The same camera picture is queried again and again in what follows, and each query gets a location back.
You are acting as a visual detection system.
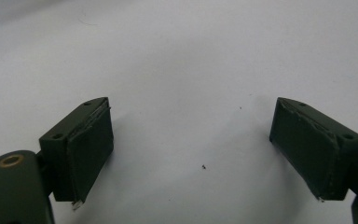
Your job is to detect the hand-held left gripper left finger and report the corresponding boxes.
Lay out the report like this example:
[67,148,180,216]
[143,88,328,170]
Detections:
[38,96,116,212]

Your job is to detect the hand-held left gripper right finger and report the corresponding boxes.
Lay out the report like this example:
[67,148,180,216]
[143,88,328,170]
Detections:
[268,96,358,202]

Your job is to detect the pale grey mat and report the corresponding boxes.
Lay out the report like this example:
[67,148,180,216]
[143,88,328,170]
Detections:
[0,0,358,224]

